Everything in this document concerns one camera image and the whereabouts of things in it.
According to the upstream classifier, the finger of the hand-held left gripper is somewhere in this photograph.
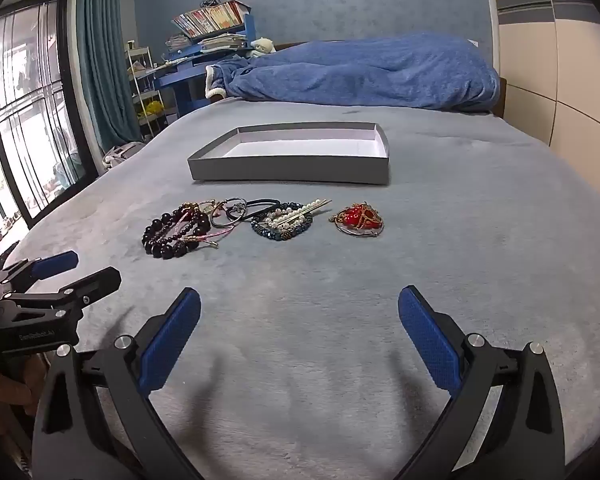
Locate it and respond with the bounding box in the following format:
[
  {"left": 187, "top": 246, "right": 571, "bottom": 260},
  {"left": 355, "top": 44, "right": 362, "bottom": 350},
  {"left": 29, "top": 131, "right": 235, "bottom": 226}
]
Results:
[
  {"left": 0, "top": 251, "right": 79, "bottom": 293},
  {"left": 0, "top": 266, "right": 122, "bottom": 322}
]

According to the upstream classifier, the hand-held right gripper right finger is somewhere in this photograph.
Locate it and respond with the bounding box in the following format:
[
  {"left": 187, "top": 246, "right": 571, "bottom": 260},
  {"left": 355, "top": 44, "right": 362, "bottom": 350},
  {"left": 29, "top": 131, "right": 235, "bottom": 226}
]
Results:
[{"left": 395, "top": 285, "right": 566, "bottom": 480}]

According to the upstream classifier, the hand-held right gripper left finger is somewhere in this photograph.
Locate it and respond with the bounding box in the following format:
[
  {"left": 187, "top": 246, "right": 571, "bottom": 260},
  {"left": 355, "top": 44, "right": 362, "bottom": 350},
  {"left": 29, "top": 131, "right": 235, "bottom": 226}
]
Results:
[{"left": 32, "top": 287, "right": 203, "bottom": 480}]

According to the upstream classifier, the thin charm bracelet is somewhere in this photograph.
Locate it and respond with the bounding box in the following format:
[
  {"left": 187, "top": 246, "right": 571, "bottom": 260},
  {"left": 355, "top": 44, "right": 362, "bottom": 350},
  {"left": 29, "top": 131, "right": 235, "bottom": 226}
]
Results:
[{"left": 209, "top": 197, "right": 251, "bottom": 227}]

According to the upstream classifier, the red heart pendant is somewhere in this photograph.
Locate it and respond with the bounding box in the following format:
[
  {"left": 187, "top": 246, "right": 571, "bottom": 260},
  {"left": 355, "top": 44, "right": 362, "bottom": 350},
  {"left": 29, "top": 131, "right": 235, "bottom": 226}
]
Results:
[{"left": 329, "top": 202, "right": 386, "bottom": 238}]

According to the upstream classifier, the blue bead bracelet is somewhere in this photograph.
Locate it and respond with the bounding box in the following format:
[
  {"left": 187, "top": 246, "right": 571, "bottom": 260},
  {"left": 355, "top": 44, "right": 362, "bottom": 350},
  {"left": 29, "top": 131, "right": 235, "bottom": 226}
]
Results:
[{"left": 250, "top": 210, "right": 313, "bottom": 242}]

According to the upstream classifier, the pearl bracelet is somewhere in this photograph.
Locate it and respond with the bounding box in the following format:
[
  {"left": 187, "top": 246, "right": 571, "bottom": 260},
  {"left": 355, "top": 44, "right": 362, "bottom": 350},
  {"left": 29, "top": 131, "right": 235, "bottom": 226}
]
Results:
[{"left": 260, "top": 202, "right": 306, "bottom": 226}]

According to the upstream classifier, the black cable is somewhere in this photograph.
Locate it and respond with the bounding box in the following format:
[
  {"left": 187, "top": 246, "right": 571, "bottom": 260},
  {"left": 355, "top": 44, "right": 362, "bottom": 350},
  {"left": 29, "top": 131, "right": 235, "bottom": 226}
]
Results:
[{"left": 240, "top": 197, "right": 283, "bottom": 224}]

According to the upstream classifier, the gold hairpin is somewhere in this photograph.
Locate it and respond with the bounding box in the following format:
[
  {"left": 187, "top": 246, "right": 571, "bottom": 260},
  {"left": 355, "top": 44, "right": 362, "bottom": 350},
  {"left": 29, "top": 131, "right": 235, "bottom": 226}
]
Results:
[{"left": 262, "top": 199, "right": 333, "bottom": 226}]

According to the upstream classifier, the grey cardboard box tray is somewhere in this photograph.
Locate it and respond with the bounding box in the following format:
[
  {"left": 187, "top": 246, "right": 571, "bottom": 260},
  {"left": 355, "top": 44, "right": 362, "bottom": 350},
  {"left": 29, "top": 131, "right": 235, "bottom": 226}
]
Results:
[{"left": 187, "top": 121, "right": 391, "bottom": 187}]

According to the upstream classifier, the person's left hand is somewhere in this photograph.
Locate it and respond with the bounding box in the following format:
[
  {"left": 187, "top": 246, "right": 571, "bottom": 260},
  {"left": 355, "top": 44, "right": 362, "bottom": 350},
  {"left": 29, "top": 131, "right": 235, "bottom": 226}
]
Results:
[{"left": 0, "top": 369, "right": 35, "bottom": 434}]

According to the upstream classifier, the black framed window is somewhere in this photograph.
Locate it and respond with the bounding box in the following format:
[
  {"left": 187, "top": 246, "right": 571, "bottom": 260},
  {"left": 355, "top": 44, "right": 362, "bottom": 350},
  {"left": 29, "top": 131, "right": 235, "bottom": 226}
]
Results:
[{"left": 0, "top": 0, "right": 98, "bottom": 233}]

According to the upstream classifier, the white storage cart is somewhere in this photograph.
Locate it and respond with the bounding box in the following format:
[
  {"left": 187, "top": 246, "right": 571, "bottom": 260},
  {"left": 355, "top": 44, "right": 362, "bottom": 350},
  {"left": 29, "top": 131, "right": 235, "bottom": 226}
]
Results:
[{"left": 125, "top": 42, "right": 166, "bottom": 141}]

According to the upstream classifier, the teal curtain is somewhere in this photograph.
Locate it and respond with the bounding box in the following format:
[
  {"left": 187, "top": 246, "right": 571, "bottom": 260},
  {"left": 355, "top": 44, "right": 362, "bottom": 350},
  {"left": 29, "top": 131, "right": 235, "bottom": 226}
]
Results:
[{"left": 76, "top": 0, "right": 143, "bottom": 153}]

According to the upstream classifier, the blue desk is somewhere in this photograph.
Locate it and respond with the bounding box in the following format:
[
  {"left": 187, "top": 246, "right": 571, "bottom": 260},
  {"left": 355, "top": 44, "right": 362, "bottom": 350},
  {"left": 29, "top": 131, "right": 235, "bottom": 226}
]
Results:
[{"left": 152, "top": 12, "right": 258, "bottom": 116}]

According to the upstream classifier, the stack of papers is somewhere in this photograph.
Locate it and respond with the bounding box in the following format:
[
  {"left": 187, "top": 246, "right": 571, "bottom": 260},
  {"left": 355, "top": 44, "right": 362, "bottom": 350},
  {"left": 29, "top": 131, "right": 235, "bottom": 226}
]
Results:
[{"left": 165, "top": 32, "right": 251, "bottom": 54}]

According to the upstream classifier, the blue blanket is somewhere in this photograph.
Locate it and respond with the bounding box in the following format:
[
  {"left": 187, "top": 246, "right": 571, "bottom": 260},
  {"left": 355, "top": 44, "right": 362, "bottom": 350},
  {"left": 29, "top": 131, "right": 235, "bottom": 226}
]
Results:
[{"left": 205, "top": 32, "right": 501, "bottom": 113}]

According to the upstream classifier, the row of books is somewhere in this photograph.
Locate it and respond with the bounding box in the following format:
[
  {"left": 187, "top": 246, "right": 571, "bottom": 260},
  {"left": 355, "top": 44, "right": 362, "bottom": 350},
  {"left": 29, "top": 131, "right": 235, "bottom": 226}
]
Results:
[{"left": 171, "top": 1, "right": 253, "bottom": 38}]

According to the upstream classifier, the beige wardrobe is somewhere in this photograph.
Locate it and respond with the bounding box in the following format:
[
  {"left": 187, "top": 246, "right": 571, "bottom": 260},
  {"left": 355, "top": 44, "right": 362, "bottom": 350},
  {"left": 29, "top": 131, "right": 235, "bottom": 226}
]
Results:
[{"left": 480, "top": 0, "right": 600, "bottom": 171}]

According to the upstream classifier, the dark bead bracelet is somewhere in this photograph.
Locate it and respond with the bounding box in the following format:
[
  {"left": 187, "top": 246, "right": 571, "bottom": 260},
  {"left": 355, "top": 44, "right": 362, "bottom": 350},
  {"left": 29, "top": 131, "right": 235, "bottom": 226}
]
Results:
[{"left": 141, "top": 202, "right": 212, "bottom": 260}]

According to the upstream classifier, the pink cord bracelet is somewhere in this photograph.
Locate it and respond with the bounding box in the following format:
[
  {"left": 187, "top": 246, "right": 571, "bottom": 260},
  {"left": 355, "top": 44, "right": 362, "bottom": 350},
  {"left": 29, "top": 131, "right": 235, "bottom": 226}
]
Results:
[{"left": 177, "top": 200, "right": 236, "bottom": 250}]

